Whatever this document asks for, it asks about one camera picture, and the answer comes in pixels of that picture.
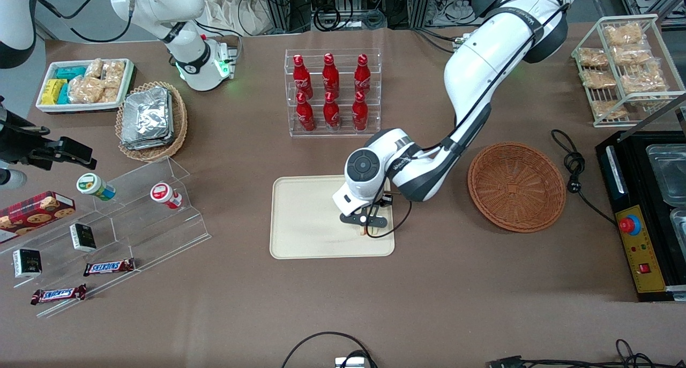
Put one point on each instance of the red tartan cookie box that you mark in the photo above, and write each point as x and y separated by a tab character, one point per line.
32	215

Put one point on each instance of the small metal pan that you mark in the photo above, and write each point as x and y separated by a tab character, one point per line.
679	228

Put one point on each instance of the beige rectangular tray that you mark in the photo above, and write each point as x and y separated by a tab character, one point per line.
305	223

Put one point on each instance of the teal snack pack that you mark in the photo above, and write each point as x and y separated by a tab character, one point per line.
69	73
64	95

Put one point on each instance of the small black box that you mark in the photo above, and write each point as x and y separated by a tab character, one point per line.
83	237
27	263

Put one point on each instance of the light oval wicker basket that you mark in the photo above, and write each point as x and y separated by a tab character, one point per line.
179	127

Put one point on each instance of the clear acrylic bottle rack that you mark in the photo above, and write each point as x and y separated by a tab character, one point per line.
343	134

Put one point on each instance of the silver device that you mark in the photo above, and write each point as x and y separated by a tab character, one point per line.
351	362

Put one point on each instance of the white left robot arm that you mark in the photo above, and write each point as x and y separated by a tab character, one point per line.
482	62

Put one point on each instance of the red cola bottle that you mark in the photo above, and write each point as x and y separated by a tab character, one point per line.
363	76
332	115
305	116
360	115
330	76
302	79

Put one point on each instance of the white fabric bag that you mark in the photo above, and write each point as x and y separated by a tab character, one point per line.
236	9

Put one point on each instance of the brown round wicker basket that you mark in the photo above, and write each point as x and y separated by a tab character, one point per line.
517	188

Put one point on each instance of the black machine with yellow panel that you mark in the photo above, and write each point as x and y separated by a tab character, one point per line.
643	261

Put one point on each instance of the large metal pan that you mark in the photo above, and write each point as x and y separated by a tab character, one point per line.
670	170

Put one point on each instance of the stack of foil containers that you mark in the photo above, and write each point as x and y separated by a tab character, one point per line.
146	119

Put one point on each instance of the rice cracker bag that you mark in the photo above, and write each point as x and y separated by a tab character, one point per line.
109	95
95	68
114	73
86	89

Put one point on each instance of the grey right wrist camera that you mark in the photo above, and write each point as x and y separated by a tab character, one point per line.
12	179

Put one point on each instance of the clear acrylic step display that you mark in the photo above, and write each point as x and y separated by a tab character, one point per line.
161	234

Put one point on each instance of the snickers chocolate bar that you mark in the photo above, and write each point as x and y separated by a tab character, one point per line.
59	294
109	267

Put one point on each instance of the green lid yogurt cup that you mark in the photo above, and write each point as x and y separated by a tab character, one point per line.
91	185

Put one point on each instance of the red lid yogurt cup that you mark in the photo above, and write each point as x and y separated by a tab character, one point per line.
162	193

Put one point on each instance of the yellow snack pack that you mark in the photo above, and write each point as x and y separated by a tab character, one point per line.
52	91

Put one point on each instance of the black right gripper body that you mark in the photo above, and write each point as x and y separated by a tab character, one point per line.
15	141

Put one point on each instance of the white rectangular snack bin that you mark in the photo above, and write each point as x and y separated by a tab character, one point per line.
48	106

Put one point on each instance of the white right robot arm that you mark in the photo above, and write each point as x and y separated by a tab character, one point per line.
187	62

